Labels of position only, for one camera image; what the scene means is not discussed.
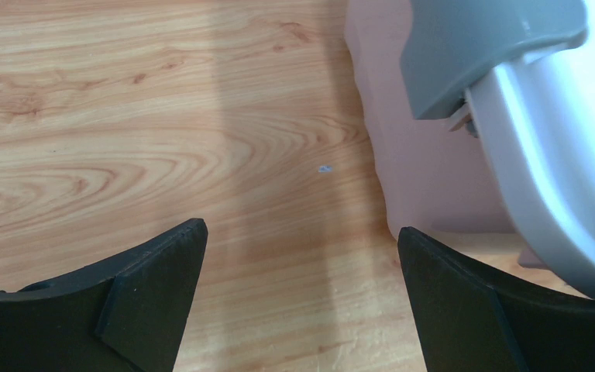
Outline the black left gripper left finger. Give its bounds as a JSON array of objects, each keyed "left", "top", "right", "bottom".
[{"left": 0, "top": 219, "right": 208, "bottom": 371}]

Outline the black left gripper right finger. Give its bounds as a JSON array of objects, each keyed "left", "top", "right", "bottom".
[{"left": 397, "top": 227, "right": 595, "bottom": 371}]

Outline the pink plastic storage bin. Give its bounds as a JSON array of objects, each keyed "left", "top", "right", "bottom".
[{"left": 343, "top": 0, "right": 589, "bottom": 270}]

